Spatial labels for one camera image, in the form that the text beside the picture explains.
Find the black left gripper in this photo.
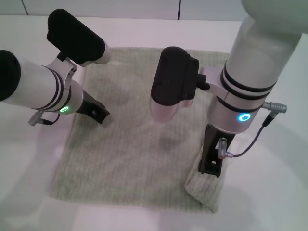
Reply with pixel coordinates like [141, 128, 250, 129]
[76, 89, 111, 125]

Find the black cable with metal plug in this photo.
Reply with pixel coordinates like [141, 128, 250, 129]
[27, 111, 61, 126]

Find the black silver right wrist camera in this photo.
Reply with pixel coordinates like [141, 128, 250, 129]
[150, 46, 209, 123]

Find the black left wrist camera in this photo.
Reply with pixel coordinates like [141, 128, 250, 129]
[46, 9, 112, 67]

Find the grey cable with metal plugs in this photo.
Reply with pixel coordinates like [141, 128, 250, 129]
[217, 101, 286, 159]

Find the light green ribbed towel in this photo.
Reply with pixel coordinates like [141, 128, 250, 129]
[50, 46, 229, 214]

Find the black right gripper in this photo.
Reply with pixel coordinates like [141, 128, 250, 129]
[197, 123, 236, 179]

